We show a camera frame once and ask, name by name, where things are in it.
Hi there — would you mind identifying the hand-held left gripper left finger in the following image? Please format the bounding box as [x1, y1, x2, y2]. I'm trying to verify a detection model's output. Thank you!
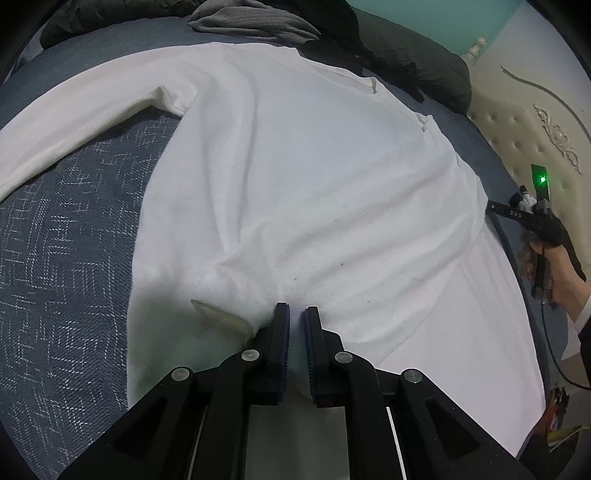
[58, 302, 291, 480]

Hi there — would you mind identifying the grey ribbed garment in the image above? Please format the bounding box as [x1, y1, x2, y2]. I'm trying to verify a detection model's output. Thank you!
[185, 0, 322, 45]

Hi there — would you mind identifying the white long-sleeve shirt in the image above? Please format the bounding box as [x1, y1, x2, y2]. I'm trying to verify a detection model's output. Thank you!
[0, 41, 549, 480]

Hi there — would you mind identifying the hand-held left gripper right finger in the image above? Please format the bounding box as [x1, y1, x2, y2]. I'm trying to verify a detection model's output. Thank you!
[305, 305, 536, 480]

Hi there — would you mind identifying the dark grey duvet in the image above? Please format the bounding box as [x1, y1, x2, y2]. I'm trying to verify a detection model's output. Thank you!
[39, 0, 472, 114]

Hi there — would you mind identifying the yellow-green bag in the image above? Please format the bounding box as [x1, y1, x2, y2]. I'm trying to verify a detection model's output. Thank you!
[547, 415, 583, 445]

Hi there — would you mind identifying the person's right hand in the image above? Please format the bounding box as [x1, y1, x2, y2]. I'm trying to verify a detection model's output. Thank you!
[521, 233, 591, 320]

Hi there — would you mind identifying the person's dark clothing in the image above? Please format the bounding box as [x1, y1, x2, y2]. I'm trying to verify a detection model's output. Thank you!
[519, 428, 586, 480]

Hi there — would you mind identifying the blue woven bed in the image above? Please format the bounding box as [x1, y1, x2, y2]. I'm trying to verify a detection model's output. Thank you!
[0, 0, 532, 476]

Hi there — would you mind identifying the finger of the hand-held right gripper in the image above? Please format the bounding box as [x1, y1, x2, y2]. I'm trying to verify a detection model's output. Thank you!
[485, 198, 537, 223]

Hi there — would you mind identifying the cream tufted headboard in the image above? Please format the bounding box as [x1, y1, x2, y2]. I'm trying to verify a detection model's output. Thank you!
[462, 37, 591, 278]

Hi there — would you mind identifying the black garment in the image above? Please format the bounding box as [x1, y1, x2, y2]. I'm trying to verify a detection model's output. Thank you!
[295, 0, 426, 103]

